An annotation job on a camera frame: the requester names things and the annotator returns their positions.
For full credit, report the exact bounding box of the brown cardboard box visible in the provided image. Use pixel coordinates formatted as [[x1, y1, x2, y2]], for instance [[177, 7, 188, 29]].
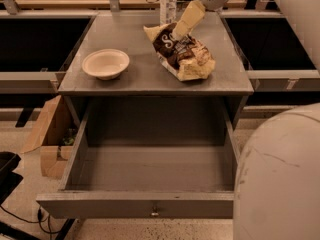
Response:
[[21, 95, 73, 179]]

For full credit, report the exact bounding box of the grey open drawer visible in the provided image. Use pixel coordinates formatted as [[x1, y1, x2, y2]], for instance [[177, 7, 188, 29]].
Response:
[[37, 97, 238, 219]]

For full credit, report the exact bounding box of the grey counter cabinet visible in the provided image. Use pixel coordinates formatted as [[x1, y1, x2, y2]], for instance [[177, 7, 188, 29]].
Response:
[[59, 10, 253, 121]]

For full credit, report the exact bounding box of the clear plastic water bottle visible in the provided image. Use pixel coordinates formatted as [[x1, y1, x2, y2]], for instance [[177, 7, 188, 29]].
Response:
[[160, 0, 177, 25]]

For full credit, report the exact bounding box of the black floor cable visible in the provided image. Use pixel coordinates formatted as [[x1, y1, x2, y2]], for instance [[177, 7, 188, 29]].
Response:
[[0, 205, 64, 236]]

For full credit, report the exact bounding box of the brown sea salt chip bag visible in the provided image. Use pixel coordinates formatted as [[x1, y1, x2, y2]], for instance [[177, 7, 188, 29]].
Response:
[[144, 23, 216, 82]]

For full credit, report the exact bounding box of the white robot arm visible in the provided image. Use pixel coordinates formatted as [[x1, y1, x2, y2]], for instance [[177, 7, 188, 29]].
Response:
[[233, 0, 320, 240]]

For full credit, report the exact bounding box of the small metal drawer knob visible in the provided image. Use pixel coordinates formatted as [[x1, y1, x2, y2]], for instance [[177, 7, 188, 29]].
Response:
[[150, 205, 159, 217]]

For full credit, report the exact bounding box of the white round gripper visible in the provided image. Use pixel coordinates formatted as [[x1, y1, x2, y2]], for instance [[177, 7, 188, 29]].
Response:
[[172, 0, 228, 40]]

